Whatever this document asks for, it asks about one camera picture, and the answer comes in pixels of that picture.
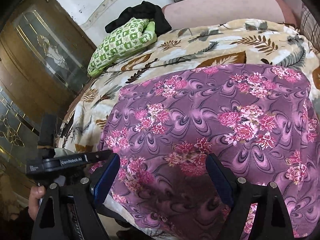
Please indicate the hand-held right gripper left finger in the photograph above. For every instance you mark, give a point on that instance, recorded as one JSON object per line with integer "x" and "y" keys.
{"x": 106, "y": 177}

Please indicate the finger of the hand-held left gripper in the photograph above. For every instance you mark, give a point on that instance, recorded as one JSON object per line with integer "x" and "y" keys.
{"x": 98, "y": 155}

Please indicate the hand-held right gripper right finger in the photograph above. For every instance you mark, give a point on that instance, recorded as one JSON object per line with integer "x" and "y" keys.
{"x": 220, "y": 177}

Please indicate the purple floral garment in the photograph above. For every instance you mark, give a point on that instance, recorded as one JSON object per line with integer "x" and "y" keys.
{"x": 212, "y": 117}

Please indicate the person's left forearm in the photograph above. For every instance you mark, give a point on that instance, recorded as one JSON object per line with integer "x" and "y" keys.
{"x": 23, "y": 222}

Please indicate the person's left hand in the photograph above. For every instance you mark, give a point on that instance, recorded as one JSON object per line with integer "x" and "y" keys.
{"x": 36, "y": 200}

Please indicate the wooden door with glass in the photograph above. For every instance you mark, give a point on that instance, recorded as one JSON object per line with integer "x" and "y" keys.
{"x": 32, "y": 67}

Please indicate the green patterned pillow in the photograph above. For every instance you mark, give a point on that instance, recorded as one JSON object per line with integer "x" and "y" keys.
{"x": 120, "y": 42}

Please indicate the leaf print blanket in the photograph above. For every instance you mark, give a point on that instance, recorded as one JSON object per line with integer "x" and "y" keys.
{"x": 200, "y": 42}

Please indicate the black cloth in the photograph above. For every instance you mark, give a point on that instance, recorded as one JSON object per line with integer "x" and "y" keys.
{"x": 145, "y": 11}

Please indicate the pink bolster cushion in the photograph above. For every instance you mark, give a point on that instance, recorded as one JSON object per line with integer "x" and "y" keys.
{"x": 225, "y": 10}

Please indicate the small striped floral cushion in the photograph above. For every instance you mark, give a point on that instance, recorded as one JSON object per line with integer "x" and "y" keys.
{"x": 311, "y": 27}

